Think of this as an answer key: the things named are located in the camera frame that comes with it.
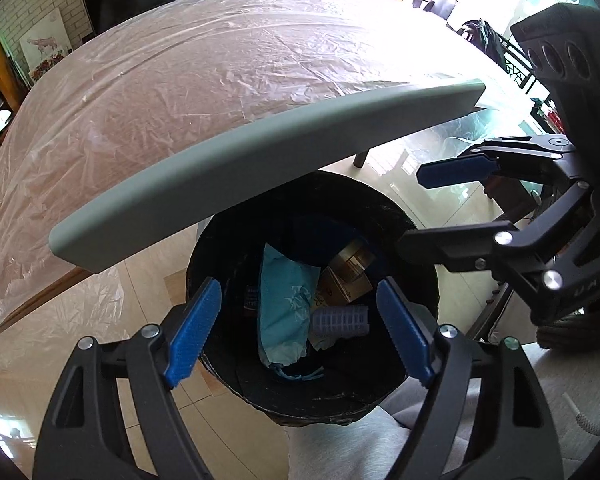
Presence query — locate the clear ribbed plastic bottle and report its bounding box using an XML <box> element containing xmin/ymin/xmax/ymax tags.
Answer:
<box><xmin>312</xmin><ymin>303</ymin><xmax>370</xmax><ymax>342</ymax></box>

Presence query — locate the light blue drawstring bag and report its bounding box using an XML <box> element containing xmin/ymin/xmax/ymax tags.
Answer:
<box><xmin>256</xmin><ymin>242</ymin><xmax>327</xmax><ymax>384</ymax></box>

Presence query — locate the white spiral cord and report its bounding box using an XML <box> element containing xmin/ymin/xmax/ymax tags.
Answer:
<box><xmin>561</xmin><ymin>394</ymin><xmax>600</xmax><ymax>437</ymax></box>

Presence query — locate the brown cardboard box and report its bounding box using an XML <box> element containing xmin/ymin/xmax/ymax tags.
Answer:
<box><xmin>327</xmin><ymin>238</ymin><xmax>376</xmax><ymax>303</ymax></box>

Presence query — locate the giraffe wall poster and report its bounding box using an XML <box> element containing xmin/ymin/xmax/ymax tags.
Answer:
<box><xmin>18</xmin><ymin>9</ymin><xmax>74</xmax><ymax>84</ymax></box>

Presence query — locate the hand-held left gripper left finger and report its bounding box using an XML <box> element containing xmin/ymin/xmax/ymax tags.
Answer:
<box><xmin>32</xmin><ymin>276</ymin><xmax>224</xmax><ymax>480</ymax></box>

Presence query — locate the clear plastic table cover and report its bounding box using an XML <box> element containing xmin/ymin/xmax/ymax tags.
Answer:
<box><xmin>0</xmin><ymin>0</ymin><xmax>531</xmax><ymax>372</ymax></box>

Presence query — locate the dark braided cord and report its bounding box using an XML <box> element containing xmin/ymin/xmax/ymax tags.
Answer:
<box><xmin>535</xmin><ymin>309</ymin><xmax>600</xmax><ymax>352</ymax></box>

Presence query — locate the grey foam edge guard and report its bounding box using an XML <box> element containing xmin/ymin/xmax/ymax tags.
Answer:
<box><xmin>50</xmin><ymin>78</ymin><xmax>487</xmax><ymax>274</ymax></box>

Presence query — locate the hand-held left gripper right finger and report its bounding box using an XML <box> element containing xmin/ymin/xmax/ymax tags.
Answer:
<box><xmin>376</xmin><ymin>276</ymin><xmax>566</xmax><ymax>480</ymax></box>

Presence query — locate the black round trash bin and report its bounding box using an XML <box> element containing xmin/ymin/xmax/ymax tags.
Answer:
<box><xmin>185</xmin><ymin>170</ymin><xmax>441</xmax><ymax>429</ymax></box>

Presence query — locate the dark jacket on chair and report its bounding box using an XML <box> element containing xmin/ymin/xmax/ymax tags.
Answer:
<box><xmin>456</xmin><ymin>17</ymin><xmax>512</xmax><ymax>72</ymax></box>

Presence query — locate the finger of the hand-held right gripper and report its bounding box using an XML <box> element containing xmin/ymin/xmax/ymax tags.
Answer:
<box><xmin>395</xmin><ymin>181</ymin><xmax>594</xmax><ymax>277</ymax></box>
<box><xmin>416</xmin><ymin>133</ymin><xmax>577</xmax><ymax>190</ymax></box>

